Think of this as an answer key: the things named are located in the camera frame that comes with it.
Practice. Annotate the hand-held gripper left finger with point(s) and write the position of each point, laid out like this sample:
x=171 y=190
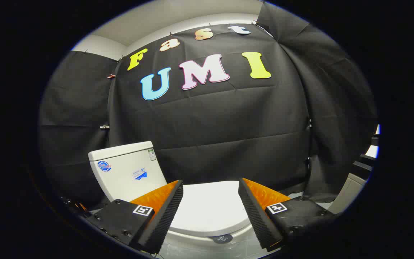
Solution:
x=164 y=216

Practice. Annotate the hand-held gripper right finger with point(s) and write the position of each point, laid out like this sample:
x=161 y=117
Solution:
x=259 y=217

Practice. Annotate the black lid pull tab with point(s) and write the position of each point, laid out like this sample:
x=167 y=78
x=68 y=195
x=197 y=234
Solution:
x=222 y=238

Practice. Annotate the white toilet lid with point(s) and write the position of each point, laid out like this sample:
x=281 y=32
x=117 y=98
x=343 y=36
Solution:
x=210 y=205

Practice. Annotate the white ceramic toilet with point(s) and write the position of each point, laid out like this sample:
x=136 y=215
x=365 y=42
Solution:
x=124 y=172

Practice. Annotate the orange and black device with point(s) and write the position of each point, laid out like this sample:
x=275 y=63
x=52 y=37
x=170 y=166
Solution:
x=80 y=207

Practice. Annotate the grey and white striped board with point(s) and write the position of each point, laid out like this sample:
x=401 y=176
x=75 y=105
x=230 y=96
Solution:
x=347 y=190

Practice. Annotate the black backdrop cloth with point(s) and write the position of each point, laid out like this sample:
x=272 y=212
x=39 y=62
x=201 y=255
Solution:
x=210 y=122

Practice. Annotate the silver cloth clip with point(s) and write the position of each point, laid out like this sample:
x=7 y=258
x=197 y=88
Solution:
x=104 y=126

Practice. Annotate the copper cloth clip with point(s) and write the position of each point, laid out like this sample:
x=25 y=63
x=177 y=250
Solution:
x=111 y=76

